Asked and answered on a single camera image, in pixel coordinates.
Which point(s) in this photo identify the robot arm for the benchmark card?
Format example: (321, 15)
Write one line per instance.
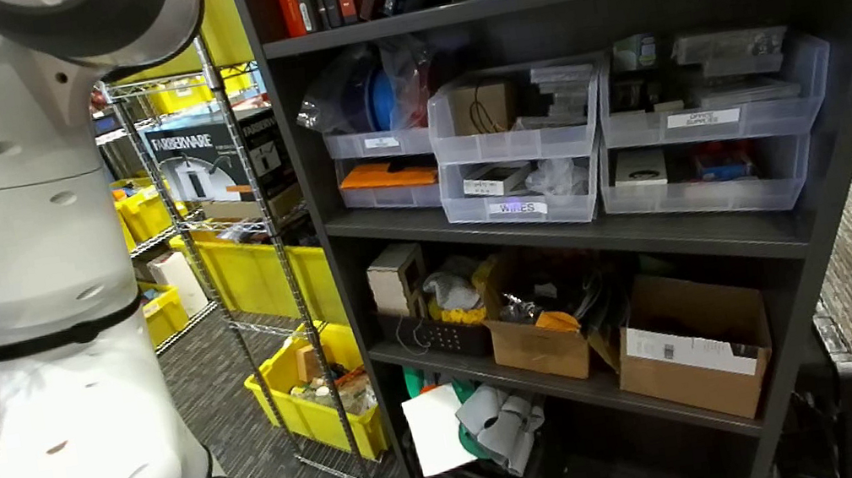
(26, 251)

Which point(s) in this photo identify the grey and white box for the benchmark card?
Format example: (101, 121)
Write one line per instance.
(396, 282)

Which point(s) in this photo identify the small clear plastic bin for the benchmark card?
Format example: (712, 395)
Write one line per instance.
(377, 144)
(390, 198)

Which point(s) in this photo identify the orange flat packet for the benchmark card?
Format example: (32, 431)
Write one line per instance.
(386, 175)

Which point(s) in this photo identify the medium clear plastic bin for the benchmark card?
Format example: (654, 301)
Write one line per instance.
(516, 212)
(514, 144)

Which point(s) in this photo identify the black perforated basket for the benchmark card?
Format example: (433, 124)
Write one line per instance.
(433, 339)

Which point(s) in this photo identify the black bookshelf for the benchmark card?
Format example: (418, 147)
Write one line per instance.
(563, 243)

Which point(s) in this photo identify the small brown cardboard box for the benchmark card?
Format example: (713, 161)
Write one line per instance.
(482, 106)

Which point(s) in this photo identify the bag of filament spools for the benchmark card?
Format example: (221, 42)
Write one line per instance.
(369, 94)

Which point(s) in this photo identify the open cardboard box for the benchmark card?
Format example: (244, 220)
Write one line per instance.
(538, 349)

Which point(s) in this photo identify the large yellow bin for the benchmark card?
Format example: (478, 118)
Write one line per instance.
(257, 278)

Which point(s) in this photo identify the white sheet of paper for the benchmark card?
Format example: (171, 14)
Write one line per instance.
(435, 430)

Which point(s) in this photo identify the heap of grey cloths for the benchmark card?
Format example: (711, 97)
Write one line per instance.
(506, 423)

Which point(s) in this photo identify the yellow bin with items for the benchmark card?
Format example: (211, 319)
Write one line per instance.
(318, 418)

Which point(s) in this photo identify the black cookware box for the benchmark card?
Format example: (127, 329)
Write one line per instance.
(208, 158)

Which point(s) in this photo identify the small yellow bin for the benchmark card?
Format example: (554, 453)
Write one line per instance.
(166, 314)
(144, 213)

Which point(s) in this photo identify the large clear plastic bin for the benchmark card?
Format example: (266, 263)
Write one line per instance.
(715, 120)
(706, 199)

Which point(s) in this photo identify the cardboard box with label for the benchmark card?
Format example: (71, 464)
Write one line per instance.
(692, 351)

